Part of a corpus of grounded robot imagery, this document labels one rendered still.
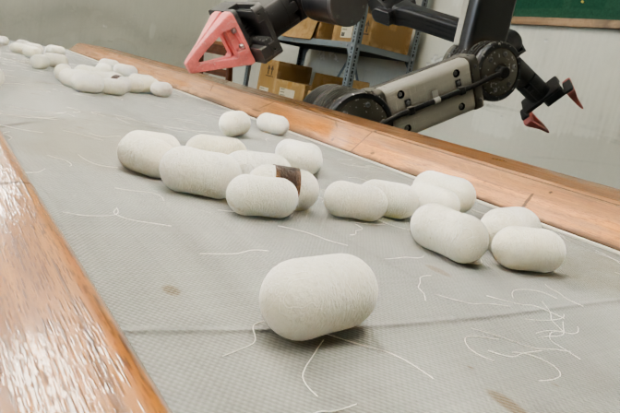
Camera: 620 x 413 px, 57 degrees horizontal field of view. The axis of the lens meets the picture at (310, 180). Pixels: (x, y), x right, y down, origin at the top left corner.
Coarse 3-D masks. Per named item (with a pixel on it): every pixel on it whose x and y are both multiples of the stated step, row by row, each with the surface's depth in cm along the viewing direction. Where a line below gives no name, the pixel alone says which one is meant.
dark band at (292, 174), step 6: (276, 168) 26; (282, 168) 26; (288, 168) 26; (294, 168) 26; (276, 174) 26; (282, 174) 26; (288, 174) 26; (294, 174) 26; (300, 174) 26; (288, 180) 26; (294, 180) 26; (300, 180) 26; (300, 186) 26
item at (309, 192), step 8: (256, 168) 26; (264, 168) 26; (272, 168) 26; (264, 176) 26; (272, 176) 26; (304, 176) 26; (312, 176) 26; (304, 184) 26; (312, 184) 26; (304, 192) 26; (312, 192) 26; (304, 200) 26; (312, 200) 26; (296, 208) 26; (304, 208) 27
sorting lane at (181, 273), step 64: (0, 64) 72; (0, 128) 32; (64, 128) 36; (128, 128) 41; (192, 128) 48; (256, 128) 57; (64, 192) 22; (128, 192) 24; (320, 192) 32; (128, 256) 17; (192, 256) 18; (256, 256) 19; (384, 256) 22; (576, 256) 29; (128, 320) 13; (192, 320) 14; (256, 320) 15; (384, 320) 16; (448, 320) 17; (512, 320) 18; (576, 320) 20; (192, 384) 11; (256, 384) 12; (320, 384) 12; (384, 384) 13; (448, 384) 13; (512, 384) 14; (576, 384) 15
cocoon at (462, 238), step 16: (432, 208) 24; (448, 208) 24; (416, 224) 24; (432, 224) 24; (448, 224) 23; (464, 224) 23; (480, 224) 23; (416, 240) 24; (432, 240) 24; (448, 240) 23; (464, 240) 23; (480, 240) 23; (448, 256) 23; (464, 256) 23; (480, 256) 23
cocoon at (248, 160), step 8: (232, 152) 28; (240, 152) 27; (248, 152) 28; (256, 152) 28; (264, 152) 28; (240, 160) 27; (248, 160) 27; (256, 160) 27; (264, 160) 28; (272, 160) 28; (280, 160) 28; (248, 168) 27
